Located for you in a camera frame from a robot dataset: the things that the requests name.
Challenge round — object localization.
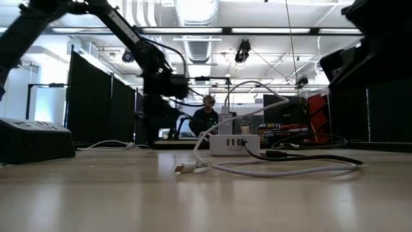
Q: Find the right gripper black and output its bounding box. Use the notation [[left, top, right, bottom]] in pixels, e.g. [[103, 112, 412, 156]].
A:
[[320, 37, 387, 94]]

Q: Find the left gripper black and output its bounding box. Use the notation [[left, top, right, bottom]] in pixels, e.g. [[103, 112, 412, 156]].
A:
[[143, 69, 191, 101]]

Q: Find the white braided USB cable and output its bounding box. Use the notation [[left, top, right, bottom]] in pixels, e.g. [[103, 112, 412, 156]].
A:
[[174, 80, 363, 178], [84, 139, 151, 150]]

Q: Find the grey USB wall plug adapter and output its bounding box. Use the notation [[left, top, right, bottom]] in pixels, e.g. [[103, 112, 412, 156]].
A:
[[218, 106, 238, 135]]

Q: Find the white multi-outlet USB charger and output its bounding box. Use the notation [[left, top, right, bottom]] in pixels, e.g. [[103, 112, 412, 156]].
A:
[[209, 134, 261, 157]]

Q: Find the black USB cable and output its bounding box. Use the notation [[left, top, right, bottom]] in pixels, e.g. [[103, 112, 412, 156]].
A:
[[243, 140, 364, 166]]

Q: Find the black multi-outlet wall adapter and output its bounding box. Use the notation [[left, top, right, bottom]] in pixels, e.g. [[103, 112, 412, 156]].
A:
[[0, 117, 77, 165]]

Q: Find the seated person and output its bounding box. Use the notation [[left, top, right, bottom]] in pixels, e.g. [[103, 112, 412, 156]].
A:
[[189, 94, 220, 138]]

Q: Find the black round ceiling lamp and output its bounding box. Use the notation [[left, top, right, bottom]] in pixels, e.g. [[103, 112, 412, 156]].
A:
[[121, 48, 135, 64]]

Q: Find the black partition panel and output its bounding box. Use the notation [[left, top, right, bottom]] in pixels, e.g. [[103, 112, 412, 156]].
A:
[[66, 48, 145, 144], [328, 79, 412, 144]]

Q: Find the black computer monitor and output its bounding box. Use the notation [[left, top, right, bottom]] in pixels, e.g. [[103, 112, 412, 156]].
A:
[[263, 93, 307, 125]]

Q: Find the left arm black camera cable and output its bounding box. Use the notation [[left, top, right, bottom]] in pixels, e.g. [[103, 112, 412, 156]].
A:
[[143, 37, 188, 77]]

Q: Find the coiled black cable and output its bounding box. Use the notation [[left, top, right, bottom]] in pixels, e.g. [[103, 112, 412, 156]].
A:
[[271, 133, 348, 150]]

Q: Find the black overhead frame rail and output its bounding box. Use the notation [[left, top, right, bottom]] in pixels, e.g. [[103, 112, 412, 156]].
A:
[[0, 26, 364, 35]]

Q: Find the black overhead camera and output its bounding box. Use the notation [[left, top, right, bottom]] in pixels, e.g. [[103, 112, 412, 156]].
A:
[[234, 38, 252, 64]]

